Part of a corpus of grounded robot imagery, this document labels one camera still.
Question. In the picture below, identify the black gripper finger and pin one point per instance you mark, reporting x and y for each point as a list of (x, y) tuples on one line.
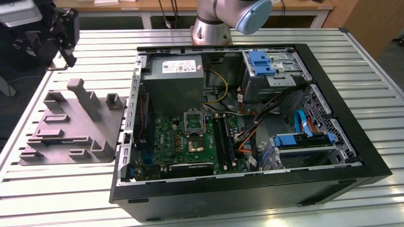
[(30, 41), (67, 28)]

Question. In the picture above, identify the white cardboard box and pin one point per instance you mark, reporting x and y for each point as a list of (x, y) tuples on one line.
[(107, 2)]

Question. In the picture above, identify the grey parts rack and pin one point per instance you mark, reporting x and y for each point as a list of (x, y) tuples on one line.
[(79, 132)]

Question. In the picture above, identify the grey power supply unit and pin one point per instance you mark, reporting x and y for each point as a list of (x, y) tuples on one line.
[(170, 92)]

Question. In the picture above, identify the green RAM stick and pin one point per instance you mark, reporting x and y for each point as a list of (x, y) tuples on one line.
[(61, 142)]

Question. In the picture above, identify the green motherboard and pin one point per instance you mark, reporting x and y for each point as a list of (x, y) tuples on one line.
[(167, 127)]

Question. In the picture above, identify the blue port connector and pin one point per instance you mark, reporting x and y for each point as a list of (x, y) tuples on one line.
[(147, 158)]

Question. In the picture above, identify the blue plastic drive latch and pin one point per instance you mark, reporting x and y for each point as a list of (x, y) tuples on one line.
[(261, 61)]

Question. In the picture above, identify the blue card latch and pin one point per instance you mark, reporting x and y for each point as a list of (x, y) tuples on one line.
[(129, 173)]

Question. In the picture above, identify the black RAM slot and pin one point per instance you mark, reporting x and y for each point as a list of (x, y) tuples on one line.
[(218, 142), (222, 142), (226, 142)]

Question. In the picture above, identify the silver drive cage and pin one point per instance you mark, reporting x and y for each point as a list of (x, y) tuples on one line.
[(278, 82)]

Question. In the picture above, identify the black graphics card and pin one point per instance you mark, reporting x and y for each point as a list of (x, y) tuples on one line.
[(190, 170)]

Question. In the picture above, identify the wooden desk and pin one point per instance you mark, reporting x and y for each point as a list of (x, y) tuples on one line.
[(303, 7)]

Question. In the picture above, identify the black PC case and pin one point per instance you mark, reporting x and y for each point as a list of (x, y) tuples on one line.
[(221, 201)]

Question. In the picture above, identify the hard disk in blue carrier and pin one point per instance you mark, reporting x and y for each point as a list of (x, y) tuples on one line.
[(310, 141)]

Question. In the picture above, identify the silver disk bay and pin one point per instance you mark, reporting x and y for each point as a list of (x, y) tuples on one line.
[(303, 150)]

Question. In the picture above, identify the wooden cabinet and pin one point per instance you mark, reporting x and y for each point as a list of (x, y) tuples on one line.
[(373, 23)]

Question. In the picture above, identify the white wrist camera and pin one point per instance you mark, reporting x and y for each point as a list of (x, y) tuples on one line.
[(19, 14)]

